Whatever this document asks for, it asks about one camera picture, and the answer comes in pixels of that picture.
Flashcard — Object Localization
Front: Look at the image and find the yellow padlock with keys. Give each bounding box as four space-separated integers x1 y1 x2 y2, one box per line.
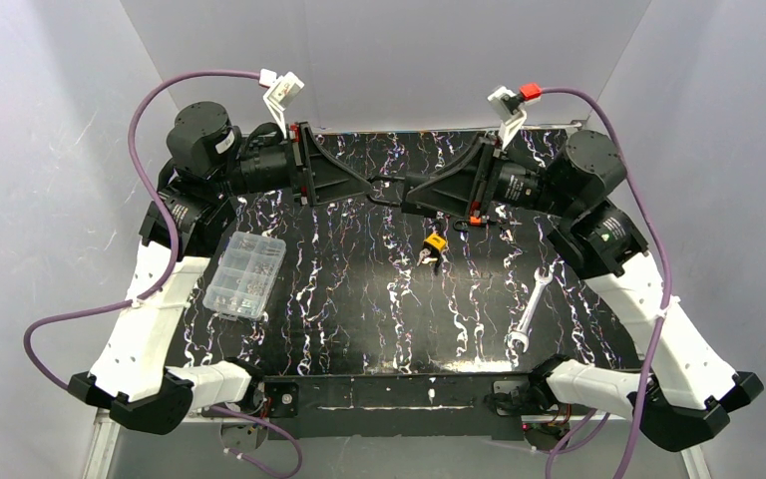
418 233 448 274

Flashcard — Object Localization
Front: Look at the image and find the aluminium frame rail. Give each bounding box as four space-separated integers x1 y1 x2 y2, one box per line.
82 409 121 479

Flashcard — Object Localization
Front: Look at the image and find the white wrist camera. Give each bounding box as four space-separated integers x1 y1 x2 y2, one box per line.
258 69 305 137
487 86 527 150

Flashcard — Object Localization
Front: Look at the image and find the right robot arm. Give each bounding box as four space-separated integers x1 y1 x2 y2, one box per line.
400 130 764 452

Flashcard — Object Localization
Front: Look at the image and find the purple cable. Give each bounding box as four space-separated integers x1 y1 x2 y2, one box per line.
545 82 673 479
22 69 305 479

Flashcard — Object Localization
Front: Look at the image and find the silver open-end wrench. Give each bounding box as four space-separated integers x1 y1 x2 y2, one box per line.
506 267 554 352

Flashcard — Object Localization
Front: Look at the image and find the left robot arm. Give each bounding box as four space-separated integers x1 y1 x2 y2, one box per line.
67 102 371 435

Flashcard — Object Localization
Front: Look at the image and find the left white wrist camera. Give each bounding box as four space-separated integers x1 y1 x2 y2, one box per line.
258 69 305 137

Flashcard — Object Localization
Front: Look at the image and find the clear plastic screw box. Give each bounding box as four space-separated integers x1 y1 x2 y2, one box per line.
201 232 286 320

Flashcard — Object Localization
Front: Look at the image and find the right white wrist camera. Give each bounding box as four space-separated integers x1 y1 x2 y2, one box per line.
487 86 527 150

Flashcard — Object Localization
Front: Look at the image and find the orange padlock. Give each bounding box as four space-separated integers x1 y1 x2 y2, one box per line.
453 217 521 233

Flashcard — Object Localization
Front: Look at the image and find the black padlock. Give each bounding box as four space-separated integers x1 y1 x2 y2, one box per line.
365 174 406 209

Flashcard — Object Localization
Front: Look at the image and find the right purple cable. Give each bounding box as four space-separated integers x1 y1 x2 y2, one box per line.
545 82 673 479

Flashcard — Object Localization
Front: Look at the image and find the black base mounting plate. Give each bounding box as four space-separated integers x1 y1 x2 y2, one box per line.
200 373 595 442

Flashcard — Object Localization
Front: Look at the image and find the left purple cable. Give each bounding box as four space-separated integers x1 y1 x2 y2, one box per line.
22 69 305 479

